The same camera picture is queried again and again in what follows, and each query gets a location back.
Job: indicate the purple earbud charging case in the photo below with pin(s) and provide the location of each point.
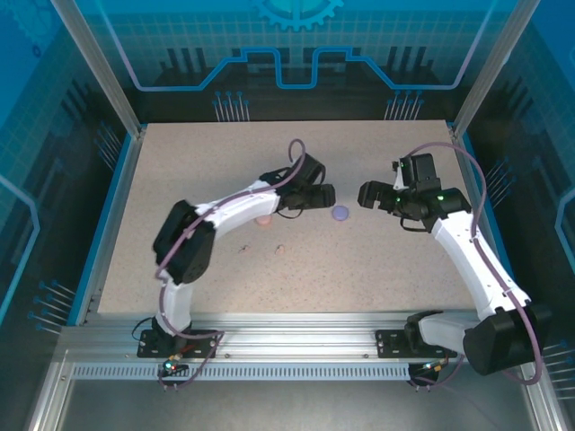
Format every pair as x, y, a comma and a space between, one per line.
340, 213

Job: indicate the pink earbud charging case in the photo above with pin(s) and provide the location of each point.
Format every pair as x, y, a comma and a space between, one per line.
263, 221

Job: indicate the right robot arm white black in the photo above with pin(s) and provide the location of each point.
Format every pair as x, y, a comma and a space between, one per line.
467, 251

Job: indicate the black base plate right arm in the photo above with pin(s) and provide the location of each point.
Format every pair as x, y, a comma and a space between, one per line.
391, 345

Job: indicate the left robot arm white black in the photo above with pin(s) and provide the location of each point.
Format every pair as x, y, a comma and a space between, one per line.
233, 206

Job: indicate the black base plate left arm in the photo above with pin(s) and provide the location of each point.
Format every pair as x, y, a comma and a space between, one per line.
200, 343

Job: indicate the small connector with LEDs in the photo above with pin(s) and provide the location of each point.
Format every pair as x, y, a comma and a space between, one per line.
430, 367
170, 367

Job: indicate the grey metal sheet panel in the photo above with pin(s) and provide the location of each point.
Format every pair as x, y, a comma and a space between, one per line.
292, 404

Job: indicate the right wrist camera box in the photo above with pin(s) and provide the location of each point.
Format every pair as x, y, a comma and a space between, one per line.
399, 177

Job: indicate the aluminium side rail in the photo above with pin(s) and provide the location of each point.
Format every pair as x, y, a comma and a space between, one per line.
471, 179
125, 179

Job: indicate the aluminium mounting rail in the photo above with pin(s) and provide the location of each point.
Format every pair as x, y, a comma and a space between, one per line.
292, 336

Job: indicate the aluminium frame post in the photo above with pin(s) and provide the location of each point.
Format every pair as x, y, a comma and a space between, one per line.
494, 67
99, 67

